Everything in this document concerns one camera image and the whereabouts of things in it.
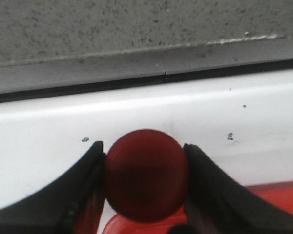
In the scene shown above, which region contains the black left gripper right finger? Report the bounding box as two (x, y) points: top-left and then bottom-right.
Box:
(184, 144), (293, 234)

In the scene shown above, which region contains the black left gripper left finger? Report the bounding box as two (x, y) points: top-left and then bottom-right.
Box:
(0, 141), (105, 234)

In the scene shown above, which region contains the red mushroom push button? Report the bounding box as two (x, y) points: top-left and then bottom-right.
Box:
(104, 129), (189, 223)

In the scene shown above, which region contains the red plastic tray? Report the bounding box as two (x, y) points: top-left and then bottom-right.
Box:
(101, 181), (293, 234)

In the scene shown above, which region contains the grey stone counter ledge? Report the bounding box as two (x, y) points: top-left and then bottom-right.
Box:
(0, 0), (293, 102)

